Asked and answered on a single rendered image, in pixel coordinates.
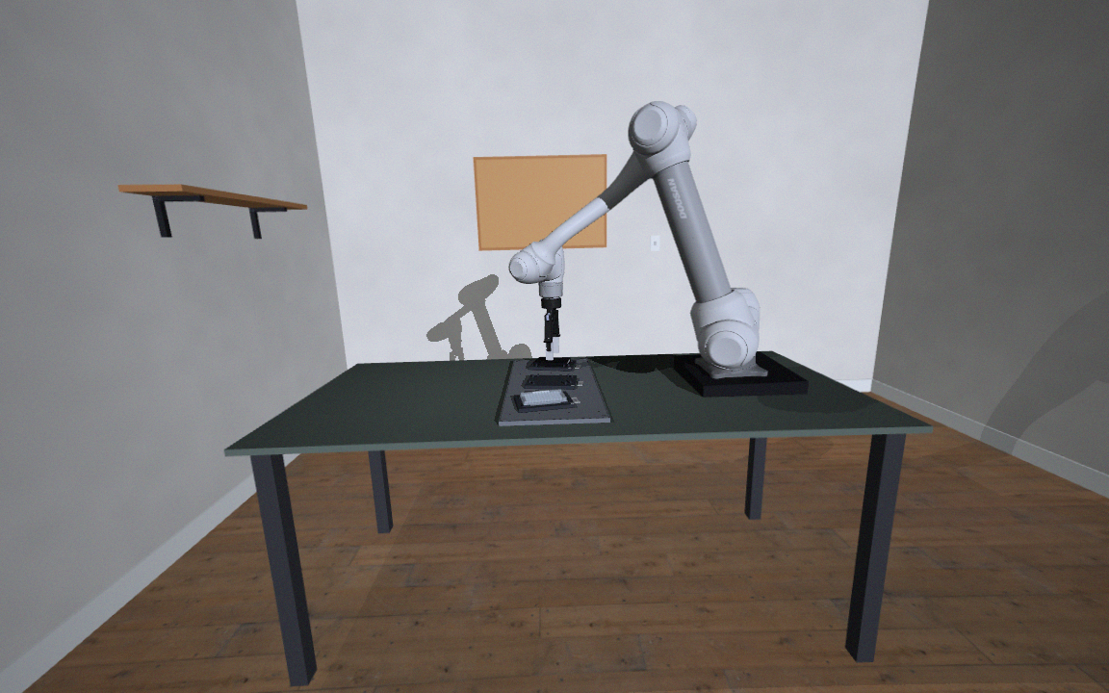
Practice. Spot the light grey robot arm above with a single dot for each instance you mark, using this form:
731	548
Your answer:
728	337

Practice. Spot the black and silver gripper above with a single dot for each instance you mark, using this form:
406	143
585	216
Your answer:
551	333

